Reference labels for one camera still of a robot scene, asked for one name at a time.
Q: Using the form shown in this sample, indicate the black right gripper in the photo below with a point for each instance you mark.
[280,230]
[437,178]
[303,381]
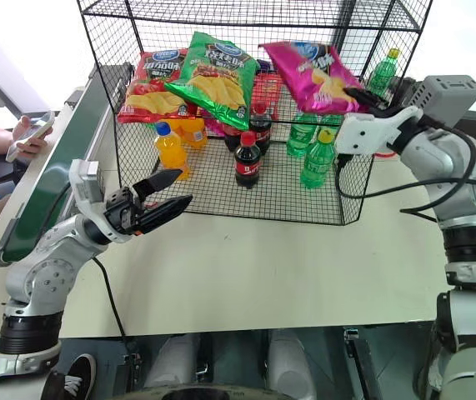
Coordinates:
[387,109]

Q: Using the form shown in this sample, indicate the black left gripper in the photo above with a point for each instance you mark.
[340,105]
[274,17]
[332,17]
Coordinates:
[123,212]

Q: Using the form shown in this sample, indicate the pink potato chips bag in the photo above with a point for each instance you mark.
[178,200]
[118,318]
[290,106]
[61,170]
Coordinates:
[308,77]

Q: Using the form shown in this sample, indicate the white smartphone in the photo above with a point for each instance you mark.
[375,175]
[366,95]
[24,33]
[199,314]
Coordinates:
[12,153]

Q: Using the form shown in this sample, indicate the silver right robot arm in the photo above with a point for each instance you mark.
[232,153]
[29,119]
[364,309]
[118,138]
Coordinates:
[462,196]

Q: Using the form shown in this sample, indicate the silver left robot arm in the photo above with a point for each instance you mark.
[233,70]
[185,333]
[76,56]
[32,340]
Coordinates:
[33,266]

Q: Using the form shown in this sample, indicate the dark rounded robot base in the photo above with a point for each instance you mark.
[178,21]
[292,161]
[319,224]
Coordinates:
[196,392]

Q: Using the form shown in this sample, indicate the green conveyor belt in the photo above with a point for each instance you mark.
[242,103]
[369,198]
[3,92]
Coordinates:
[62,166]

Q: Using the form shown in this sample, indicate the person's bare hand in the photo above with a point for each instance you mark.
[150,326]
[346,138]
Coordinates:
[31,135]

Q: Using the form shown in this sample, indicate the green soda bottle yellow cap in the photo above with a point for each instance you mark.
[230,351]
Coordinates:
[381,75]
[317,160]

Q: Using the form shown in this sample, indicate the orange soda bottle blue cap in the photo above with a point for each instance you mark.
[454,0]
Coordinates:
[171,152]

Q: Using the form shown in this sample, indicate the grey box device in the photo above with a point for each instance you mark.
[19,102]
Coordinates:
[450,98]

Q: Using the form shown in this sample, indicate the cola bottle red cap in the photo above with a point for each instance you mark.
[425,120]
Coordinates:
[260,127]
[248,160]
[231,139]

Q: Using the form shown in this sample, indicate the red snack packet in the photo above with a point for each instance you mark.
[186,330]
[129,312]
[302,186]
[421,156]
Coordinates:
[269,89]

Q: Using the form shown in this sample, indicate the red potato chips bag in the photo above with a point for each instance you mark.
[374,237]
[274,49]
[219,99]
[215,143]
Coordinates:
[154,93]

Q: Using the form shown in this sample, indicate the green potato chips bag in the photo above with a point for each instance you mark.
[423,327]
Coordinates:
[216,75]

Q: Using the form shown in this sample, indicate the white robot left leg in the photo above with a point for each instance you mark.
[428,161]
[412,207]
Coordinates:
[171,358]

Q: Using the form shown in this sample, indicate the white robot leg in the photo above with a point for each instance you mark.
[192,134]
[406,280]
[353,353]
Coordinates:
[171,358]
[289,362]

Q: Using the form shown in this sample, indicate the black white sneaker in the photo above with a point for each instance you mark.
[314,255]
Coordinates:
[75,375]

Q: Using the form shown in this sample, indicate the white robot right leg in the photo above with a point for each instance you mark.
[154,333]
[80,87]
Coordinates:
[289,362]

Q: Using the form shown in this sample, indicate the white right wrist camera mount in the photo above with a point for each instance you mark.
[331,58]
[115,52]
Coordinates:
[362,133]

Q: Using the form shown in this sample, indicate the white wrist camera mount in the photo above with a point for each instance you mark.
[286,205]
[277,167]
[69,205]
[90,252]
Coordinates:
[362,133]
[85,187]

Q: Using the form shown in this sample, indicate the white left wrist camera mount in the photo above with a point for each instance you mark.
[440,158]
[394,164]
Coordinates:
[85,187]

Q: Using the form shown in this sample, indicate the black metal table bracket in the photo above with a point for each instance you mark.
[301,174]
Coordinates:
[362,358]

